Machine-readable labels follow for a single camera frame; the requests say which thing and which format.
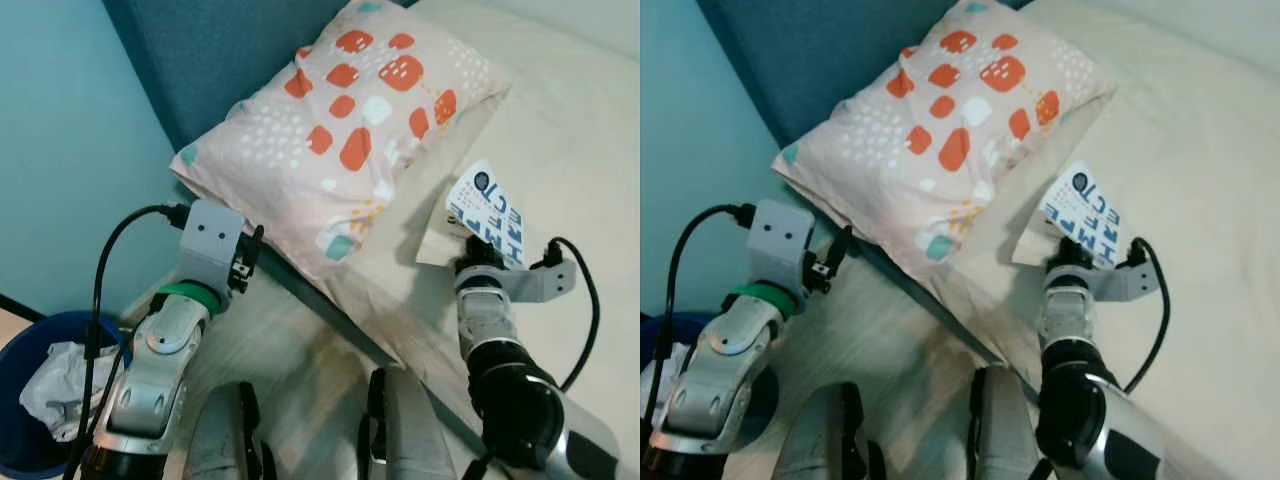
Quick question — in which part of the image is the grey right robot leg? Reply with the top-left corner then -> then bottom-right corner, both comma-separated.
965,365 -> 1051,480
358,367 -> 461,480

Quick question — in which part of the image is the bed with cream sheet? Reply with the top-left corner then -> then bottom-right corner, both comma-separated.
850,0 -> 1280,480
240,0 -> 641,480

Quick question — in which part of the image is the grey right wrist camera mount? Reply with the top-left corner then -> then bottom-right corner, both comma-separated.
1085,258 -> 1166,303
490,258 -> 578,304

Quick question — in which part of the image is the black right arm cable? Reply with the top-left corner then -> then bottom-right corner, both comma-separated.
1125,237 -> 1171,394
545,237 -> 601,391

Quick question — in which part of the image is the crumpled white paper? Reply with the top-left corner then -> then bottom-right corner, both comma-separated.
655,343 -> 691,416
18,340 -> 121,443

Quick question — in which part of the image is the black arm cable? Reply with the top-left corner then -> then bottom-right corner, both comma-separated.
62,203 -> 191,480
1125,237 -> 1171,394
545,237 -> 601,391
645,203 -> 756,431

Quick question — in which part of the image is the grey robot leg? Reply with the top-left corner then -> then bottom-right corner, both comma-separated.
183,380 -> 276,480
965,365 -> 1051,480
358,367 -> 461,480
775,382 -> 886,480

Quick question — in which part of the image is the blue fabric headboard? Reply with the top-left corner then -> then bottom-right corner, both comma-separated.
103,0 -> 416,153
697,0 -> 1021,151

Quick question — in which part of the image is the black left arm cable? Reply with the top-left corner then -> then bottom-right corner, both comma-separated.
62,203 -> 191,480
645,203 -> 756,431

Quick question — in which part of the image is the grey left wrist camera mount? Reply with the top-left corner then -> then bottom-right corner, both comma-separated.
178,198 -> 246,291
745,198 -> 816,291

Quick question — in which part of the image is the grey left robot leg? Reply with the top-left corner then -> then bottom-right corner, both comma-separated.
775,382 -> 886,480
183,380 -> 276,480

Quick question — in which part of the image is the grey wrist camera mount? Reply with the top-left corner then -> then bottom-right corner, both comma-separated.
490,258 -> 578,304
1085,258 -> 1166,303
178,198 -> 246,291
745,198 -> 816,291

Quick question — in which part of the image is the pink pillow with orange spots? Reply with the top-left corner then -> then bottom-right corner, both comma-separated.
170,0 -> 513,286
772,0 -> 1116,291

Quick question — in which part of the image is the blue waste bin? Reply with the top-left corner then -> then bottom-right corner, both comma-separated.
0,310 -> 131,479
640,312 -> 701,441

